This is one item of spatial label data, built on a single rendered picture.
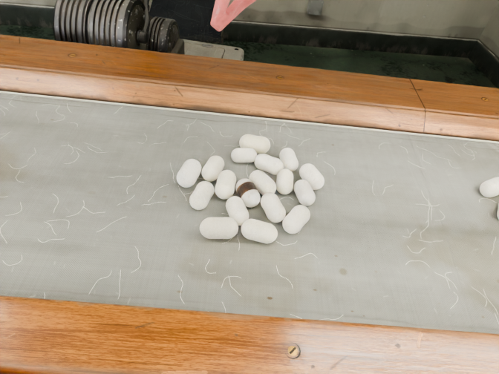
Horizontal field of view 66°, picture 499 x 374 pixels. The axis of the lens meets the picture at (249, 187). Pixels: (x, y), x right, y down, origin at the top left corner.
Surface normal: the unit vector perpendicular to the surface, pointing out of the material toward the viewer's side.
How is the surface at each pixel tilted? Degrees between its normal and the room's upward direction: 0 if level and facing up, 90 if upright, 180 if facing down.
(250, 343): 0
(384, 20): 89
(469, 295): 0
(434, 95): 0
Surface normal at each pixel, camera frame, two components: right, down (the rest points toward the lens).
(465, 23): 0.05, 0.70
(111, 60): 0.10, -0.70
